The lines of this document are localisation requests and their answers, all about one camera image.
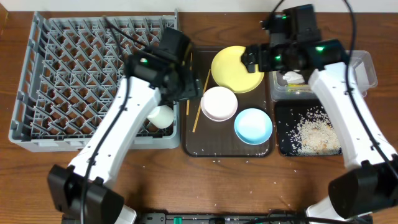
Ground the pink bowl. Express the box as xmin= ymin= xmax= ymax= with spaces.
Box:
xmin=201 ymin=86 xmax=238 ymax=122

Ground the light blue bowl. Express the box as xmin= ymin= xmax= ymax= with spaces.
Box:
xmin=234 ymin=108 xmax=273 ymax=146

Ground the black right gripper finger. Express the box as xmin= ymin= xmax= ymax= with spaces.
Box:
xmin=243 ymin=45 xmax=258 ymax=59
xmin=241 ymin=55 xmax=256 ymax=73

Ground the black waste tray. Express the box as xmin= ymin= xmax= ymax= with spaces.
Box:
xmin=274 ymin=99 xmax=346 ymax=157

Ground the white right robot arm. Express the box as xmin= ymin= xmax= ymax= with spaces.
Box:
xmin=241 ymin=4 xmax=397 ymax=223

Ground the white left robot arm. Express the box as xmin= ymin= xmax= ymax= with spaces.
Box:
xmin=47 ymin=27 xmax=203 ymax=223

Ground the clear plastic waste bin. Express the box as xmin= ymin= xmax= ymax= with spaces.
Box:
xmin=269 ymin=50 xmax=377 ymax=101

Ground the yellow plate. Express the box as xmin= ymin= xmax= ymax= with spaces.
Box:
xmin=211 ymin=46 xmax=264 ymax=93

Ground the rice food scraps pile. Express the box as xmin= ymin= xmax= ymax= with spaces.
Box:
xmin=286 ymin=106 xmax=341 ymax=156

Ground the white cup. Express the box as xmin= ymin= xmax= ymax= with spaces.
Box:
xmin=147 ymin=105 xmax=174 ymax=129

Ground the green yellow snack wrapper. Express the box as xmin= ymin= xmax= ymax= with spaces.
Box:
xmin=287 ymin=84 xmax=312 ymax=94

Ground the right wooden chopstick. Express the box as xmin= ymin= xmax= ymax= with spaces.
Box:
xmin=192 ymin=69 xmax=211 ymax=133

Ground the white napkin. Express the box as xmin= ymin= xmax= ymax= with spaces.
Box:
xmin=282 ymin=71 xmax=305 ymax=85

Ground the grey plastic dish rack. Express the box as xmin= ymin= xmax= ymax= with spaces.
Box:
xmin=8 ymin=13 xmax=179 ymax=152

